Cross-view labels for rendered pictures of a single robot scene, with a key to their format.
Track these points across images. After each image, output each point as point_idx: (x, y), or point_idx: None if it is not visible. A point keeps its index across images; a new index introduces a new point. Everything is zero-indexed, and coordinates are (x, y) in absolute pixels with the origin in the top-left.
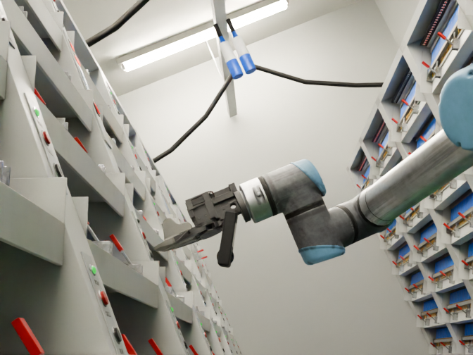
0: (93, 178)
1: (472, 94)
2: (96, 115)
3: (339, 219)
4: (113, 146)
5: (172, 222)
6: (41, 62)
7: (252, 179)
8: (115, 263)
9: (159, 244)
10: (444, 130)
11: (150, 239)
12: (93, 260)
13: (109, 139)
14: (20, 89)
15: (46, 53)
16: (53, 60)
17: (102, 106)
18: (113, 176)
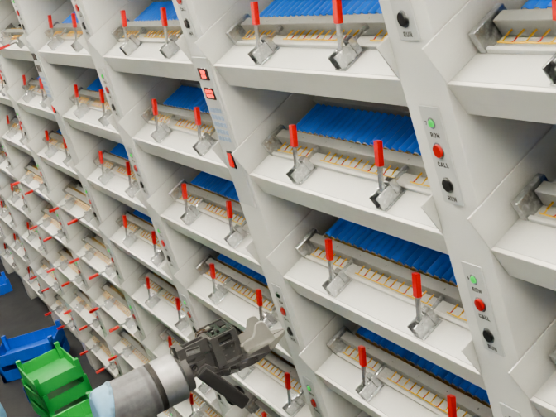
0: (218, 249)
1: None
2: (230, 171)
3: None
4: (284, 189)
5: (247, 325)
6: (176, 160)
7: (153, 360)
8: (213, 308)
9: (273, 330)
10: (4, 409)
11: (366, 325)
12: (189, 299)
13: (270, 184)
14: (153, 220)
15: (172, 153)
16: (177, 154)
17: (232, 154)
18: None
